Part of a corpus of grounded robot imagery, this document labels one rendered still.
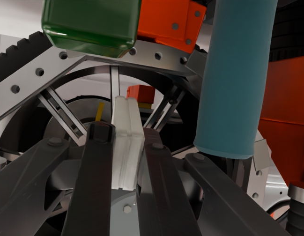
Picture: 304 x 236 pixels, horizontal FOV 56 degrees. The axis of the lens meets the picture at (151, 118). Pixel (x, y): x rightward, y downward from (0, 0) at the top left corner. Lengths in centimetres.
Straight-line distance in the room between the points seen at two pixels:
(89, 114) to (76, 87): 360
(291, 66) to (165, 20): 39
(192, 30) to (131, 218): 32
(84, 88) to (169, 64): 412
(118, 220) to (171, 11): 33
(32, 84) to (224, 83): 29
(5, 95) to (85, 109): 53
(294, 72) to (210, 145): 42
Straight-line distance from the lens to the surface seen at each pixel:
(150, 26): 48
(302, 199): 36
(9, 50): 58
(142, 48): 48
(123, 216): 36
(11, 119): 57
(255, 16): 42
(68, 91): 458
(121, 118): 15
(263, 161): 58
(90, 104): 99
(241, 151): 40
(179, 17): 50
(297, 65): 76
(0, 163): 27
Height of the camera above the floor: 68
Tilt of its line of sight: 3 degrees up
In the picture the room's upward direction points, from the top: 172 degrees counter-clockwise
